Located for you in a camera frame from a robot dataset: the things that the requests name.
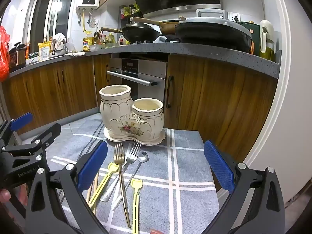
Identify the wooden chopstick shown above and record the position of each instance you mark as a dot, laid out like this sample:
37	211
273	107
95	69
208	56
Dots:
89	192
94	190

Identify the silver fork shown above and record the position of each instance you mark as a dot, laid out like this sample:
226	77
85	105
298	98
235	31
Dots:
130	157

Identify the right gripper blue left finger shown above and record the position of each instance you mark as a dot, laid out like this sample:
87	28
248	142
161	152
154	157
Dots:
76	179

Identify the cream ceramic utensil holder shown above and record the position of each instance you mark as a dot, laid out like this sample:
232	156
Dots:
140	120

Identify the yellow green plastic spoon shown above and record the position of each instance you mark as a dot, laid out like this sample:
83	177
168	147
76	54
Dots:
136	184

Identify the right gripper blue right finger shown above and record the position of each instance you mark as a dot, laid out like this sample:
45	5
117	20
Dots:
237	179

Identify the gold fork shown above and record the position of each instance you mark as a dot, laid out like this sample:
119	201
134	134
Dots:
119	158

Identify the olive oil bottle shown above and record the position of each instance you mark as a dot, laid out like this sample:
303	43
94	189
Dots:
266	40

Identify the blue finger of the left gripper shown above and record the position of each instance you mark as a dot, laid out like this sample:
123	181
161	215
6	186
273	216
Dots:
8	127
42	141

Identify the large black lidded pan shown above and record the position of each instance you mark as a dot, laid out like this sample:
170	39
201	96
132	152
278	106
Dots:
215	32

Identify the wooden cabinet door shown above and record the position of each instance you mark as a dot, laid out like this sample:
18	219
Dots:
225	103

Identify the black wok wooden handle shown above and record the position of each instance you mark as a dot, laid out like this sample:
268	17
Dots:
136	32

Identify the brown pan wooden handle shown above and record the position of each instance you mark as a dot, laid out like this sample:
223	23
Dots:
166	27

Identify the blue plaid tablecloth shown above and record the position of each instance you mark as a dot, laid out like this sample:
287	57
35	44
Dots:
178	193

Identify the built-in steel oven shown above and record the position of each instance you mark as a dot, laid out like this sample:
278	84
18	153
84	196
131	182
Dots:
146	78

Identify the yellow cooking oil bottle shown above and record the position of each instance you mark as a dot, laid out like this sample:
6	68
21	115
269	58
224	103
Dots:
88	40

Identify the red plastic bag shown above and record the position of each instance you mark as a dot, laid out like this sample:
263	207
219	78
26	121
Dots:
4	54

